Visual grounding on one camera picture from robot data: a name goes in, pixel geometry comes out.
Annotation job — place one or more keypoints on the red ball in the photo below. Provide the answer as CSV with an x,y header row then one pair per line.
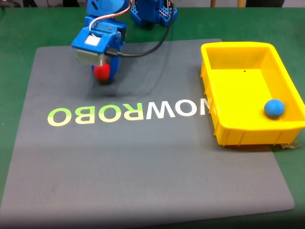
x,y
101,72

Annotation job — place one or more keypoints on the yellow plastic bin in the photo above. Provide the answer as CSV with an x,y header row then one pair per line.
x,y
238,95

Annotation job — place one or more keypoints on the blue ball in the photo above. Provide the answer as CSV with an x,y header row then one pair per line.
x,y
274,108

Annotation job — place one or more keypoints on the grey mat with lettering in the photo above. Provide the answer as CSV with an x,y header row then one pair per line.
x,y
119,167

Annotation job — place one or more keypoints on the thin wooden leg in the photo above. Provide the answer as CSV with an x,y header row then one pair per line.
x,y
213,3

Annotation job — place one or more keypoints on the thick wooden leg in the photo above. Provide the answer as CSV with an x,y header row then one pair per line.
x,y
241,3

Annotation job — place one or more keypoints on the clear tape piece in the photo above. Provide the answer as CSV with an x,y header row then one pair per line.
x,y
291,144

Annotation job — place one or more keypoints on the silver camera with blue mount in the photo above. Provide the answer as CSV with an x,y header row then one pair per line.
x,y
91,45

